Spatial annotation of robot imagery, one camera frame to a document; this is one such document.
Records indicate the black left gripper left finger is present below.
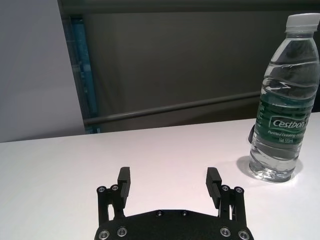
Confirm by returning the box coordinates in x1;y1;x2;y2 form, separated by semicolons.
96;166;132;226

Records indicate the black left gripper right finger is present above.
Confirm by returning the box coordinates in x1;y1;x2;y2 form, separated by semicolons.
206;166;247;222

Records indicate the clear Cestbon water bottle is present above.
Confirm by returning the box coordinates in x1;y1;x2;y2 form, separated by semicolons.
248;13;320;182

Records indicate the blue metal shelf upright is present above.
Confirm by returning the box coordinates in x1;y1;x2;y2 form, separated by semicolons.
63;16;101;135

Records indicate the grey horizontal metal rail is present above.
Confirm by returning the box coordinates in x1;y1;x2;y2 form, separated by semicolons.
83;91;263;126

